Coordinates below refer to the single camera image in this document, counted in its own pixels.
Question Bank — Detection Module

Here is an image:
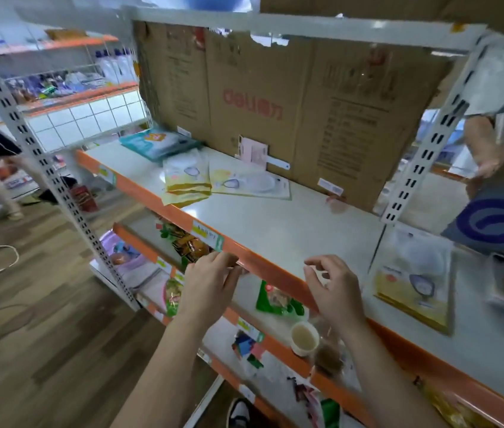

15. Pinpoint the person's right hand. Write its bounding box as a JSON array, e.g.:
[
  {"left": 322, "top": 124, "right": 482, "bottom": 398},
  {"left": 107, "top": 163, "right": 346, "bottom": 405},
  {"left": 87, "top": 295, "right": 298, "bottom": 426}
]
[{"left": 303, "top": 255, "right": 367, "bottom": 334}]

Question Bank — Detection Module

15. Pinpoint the person's left hand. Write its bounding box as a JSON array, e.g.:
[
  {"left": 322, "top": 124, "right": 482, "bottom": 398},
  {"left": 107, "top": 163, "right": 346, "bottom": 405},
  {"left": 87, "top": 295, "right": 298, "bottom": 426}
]
[{"left": 176, "top": 251, "right": 245, "bottom": 331}]

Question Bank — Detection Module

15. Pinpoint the cream packaged hand mirror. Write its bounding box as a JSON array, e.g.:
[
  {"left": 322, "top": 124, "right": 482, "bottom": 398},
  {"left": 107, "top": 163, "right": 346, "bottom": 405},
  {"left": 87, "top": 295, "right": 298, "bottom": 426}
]
[{"left": 373, "top": 225, "right": 454, "bottom": 335}]

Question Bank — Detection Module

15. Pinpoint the yellow packaged hand mirror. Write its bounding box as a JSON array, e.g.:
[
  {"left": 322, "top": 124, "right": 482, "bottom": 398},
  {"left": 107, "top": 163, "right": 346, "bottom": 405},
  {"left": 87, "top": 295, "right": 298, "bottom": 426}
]
[
  {"left": 208, "top": 159, "right": 292, "bottom": 201},
  {"left": 162, "top": 149, "right": 213, "bottom": 192},
  {"left": 164, "top": 182, "right": 213, "bottom": 197}
]

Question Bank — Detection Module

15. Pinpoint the person's left forearm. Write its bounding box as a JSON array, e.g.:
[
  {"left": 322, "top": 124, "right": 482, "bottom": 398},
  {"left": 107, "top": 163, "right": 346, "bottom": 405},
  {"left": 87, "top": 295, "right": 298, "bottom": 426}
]
[{"left": 109, "top": 316, "right": 217, "bottom": 428}]

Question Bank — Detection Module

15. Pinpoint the person's right forearm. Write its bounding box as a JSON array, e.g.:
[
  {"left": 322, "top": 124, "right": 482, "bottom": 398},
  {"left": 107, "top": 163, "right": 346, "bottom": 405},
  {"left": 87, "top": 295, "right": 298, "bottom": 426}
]
[{"left": 345, "top": 320, "right": 449, "bottom": 428}]

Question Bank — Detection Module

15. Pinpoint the person's white black shoe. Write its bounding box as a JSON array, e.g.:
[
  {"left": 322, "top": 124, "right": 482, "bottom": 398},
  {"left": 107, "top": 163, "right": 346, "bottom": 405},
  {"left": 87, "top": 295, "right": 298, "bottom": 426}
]
[{"left": 226, "top": 398, "right": 251, "bottom": 428}]

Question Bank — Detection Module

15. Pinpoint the green snack packet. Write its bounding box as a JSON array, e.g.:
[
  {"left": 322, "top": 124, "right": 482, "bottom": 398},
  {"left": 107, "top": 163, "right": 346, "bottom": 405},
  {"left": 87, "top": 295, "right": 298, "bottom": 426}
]
[
  {"left": 255, "top": 280, "right": 306, "bottom": 317},
  {"left": 164, "top": 279, "right": 185, "bottom": 318}
]

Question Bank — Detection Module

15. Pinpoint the brown snack packet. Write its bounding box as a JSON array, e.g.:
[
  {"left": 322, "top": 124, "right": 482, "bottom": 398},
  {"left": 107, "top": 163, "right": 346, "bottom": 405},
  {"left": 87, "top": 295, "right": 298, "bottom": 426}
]
[{"left": 171, "top": 234, "right": 210, "bottom": 263}]

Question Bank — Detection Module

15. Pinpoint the beige paper cup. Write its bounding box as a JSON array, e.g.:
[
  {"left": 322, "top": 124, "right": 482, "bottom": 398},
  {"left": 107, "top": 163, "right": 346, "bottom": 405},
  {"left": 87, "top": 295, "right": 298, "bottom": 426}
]
[{"left": 289, "top": 321, "right": 320, "bottom": 357}]

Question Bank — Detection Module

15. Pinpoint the brown plastic cup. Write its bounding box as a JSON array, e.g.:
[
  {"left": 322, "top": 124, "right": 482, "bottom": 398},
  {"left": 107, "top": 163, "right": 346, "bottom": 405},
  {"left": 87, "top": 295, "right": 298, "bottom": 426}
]
[{"left": 314, "top": 338, "right": 346, "bottom": 375}]

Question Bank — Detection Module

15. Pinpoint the pile of colourful cards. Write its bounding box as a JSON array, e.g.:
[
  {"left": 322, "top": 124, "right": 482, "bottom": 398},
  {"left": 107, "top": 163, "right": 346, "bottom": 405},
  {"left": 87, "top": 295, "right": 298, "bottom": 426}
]
[{"left": 232, "top": 330, "right": 265, "bottom": 370}]

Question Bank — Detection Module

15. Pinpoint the lilac plastic basin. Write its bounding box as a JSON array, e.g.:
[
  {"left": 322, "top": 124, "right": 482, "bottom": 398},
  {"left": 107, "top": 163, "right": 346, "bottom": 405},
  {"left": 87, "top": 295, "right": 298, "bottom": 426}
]
[{"left": 99, "top": 230, "right": 145, "bottom": 275}]

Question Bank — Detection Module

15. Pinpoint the pile of white paper cards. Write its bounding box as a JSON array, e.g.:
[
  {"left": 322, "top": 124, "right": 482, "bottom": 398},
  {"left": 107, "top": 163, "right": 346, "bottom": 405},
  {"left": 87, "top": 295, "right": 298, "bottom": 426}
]
[{"left": 287, "top": 374, "right": 342, "bottom": 428}]

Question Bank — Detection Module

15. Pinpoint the red snack packet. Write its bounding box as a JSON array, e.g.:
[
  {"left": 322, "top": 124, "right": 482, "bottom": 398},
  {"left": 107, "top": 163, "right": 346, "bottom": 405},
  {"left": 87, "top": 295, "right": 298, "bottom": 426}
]
[{"left": 69, "top": 184, "right": 99, "bottom": 213}]

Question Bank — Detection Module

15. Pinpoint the yellow snack sachet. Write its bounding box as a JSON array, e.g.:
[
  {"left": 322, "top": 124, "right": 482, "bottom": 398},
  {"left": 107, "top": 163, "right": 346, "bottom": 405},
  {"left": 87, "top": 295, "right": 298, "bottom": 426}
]
[{"left": 417, "top": 378, "right": 498, "bottom": 428}]

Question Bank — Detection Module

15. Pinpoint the cardboard sheet blue lettering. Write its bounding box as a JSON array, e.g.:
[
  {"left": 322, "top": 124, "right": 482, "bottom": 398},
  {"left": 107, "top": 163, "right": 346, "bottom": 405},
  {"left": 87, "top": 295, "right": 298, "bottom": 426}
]
[{"left": 441, "top": 142, "right": 504, "bottom": 263}]

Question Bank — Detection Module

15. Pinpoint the brown cardboard sheet red print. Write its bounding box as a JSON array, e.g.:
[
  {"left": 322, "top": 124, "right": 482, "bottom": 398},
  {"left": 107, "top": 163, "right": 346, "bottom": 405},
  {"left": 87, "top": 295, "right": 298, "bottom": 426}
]
[{"left": 134, "top": 20, "right": 456, "bottom": 213}]

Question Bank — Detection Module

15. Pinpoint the row of white bottles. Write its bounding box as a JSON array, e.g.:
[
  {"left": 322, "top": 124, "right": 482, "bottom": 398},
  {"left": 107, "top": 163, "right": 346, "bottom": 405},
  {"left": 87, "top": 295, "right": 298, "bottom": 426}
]
[{"left": 95, "top": 48, "right": 139, "bottom": 84}]

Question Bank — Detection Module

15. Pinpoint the blue plastic basin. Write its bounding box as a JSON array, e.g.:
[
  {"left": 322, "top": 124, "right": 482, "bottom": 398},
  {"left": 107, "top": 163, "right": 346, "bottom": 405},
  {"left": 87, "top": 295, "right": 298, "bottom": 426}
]
[{"left": 185, "top": 0, "right": 252, "bottom": 13}]

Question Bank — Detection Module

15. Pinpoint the brown cardboard box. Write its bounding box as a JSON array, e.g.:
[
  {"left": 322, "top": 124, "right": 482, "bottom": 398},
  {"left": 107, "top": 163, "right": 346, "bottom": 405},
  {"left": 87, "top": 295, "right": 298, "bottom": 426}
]
[{"left": 260, "top": 0, "right": 504, "bottom": 40}]

